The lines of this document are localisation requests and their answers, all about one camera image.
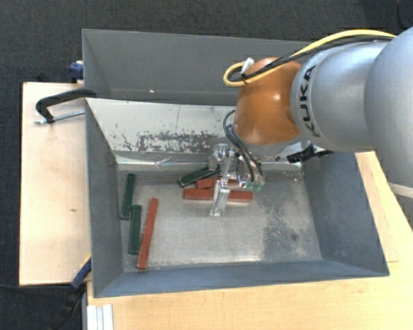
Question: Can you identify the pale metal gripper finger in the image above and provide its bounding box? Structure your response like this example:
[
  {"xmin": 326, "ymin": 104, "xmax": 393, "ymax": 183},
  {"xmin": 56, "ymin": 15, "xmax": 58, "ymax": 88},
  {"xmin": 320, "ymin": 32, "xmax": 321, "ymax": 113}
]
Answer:
[
  {"xmin": 209, "ymin": 180, "xmax": 224, "ymax": 218},
  {"xmin": 220, "ymin": 179, "xmax": 232, "ymax": 217}
]

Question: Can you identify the red-brown flat block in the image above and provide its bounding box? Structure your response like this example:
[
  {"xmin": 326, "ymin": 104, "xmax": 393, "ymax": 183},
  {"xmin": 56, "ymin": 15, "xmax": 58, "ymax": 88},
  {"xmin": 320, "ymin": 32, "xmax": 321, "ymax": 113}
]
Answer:
[
  {"xmin": 182, "ymin": 188, "xmax": 254, "ymax": 204},
  {"xmin": 195, "ymin": 177, "xmax": 239, "ymax": 190},
  {"xmin": 136, "ymin": 197, "xmax": 159, "ymax": 271}
]

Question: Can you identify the dark green flat block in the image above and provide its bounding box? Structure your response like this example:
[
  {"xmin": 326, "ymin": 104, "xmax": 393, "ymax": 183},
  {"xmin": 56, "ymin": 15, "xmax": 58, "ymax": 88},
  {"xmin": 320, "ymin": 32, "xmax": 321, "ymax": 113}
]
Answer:
[
  {"xmin": 128, "ymin": 204, "xmax": 143, "ymax": 255},
  {"xmin": 177, "ymin": 166, "xmax": 222, "ymax": 189},
  {"xmin": 119, "ymin": 173, "xmax": 137, "ymax": 221}
]

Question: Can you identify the grey metal bin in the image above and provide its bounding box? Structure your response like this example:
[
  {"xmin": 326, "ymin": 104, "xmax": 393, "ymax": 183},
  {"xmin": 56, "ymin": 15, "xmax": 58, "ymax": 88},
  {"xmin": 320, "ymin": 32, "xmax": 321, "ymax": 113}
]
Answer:
[{"xmin": 81, "ymin": 28, "xmax": 390, "ymax": 298}]

